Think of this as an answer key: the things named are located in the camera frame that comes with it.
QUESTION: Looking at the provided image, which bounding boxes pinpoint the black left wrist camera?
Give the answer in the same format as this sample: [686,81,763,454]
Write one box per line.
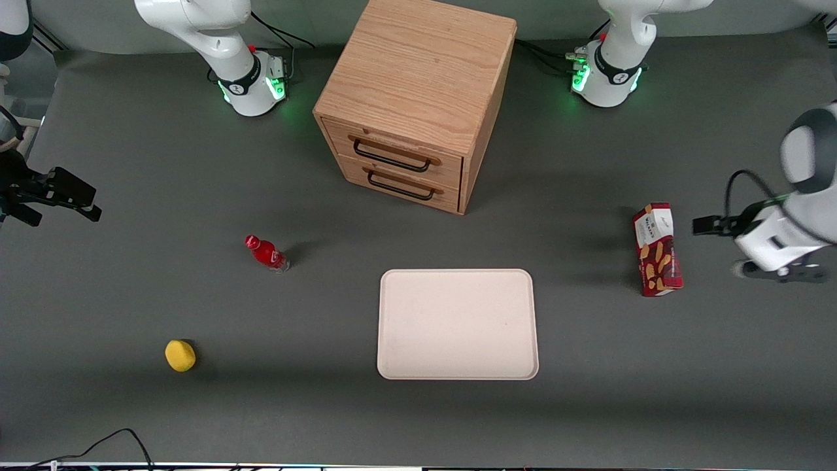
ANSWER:
[692,215,743,237]

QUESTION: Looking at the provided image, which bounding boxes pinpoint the plain wooden drawer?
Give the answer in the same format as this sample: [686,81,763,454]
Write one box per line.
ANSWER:
[336,156,461,214]

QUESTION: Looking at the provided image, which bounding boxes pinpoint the short black drawer handle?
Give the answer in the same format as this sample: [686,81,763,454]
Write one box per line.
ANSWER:
[362,165,445,201]

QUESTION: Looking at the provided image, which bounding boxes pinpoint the red soda bottle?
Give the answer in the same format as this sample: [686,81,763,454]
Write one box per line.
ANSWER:
[244,234,290,274]

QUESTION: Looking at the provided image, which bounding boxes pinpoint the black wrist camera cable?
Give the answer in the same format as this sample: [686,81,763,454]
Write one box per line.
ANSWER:
[724,169,793,224]

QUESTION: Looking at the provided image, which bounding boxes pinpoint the beige rectangular tray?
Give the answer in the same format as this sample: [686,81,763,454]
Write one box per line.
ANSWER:
[377,268,540,381]

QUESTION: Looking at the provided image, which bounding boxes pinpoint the yellow lemon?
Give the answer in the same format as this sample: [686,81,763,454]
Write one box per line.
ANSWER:
[164,339,197,373]

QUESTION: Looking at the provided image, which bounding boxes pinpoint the red cookie box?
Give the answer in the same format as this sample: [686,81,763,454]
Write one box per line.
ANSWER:
[632,202,685,298]

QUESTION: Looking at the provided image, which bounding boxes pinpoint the wooden drawer cabinet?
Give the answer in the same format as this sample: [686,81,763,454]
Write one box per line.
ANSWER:
[312,0,518,216]

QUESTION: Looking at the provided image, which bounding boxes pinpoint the black cable at table edge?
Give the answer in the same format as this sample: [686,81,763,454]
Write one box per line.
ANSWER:
[26,428,155,471]

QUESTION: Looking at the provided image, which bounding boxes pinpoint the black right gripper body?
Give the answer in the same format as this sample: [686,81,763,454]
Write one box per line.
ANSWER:
[0,149,52,211]

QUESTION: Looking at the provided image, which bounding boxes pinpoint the black right arm base cable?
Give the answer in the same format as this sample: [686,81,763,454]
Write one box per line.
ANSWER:
[250,12,316,80]

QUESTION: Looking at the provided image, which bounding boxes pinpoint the black left arm base cables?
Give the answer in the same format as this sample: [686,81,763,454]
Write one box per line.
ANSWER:
[515,20,612,74]

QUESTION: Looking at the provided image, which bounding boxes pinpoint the long black drawer handle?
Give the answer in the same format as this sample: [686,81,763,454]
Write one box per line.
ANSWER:
[348,133,442,174]

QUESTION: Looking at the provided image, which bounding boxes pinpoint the wooden drawer with notch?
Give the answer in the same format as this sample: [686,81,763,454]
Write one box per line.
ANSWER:
[323,119,464,191]

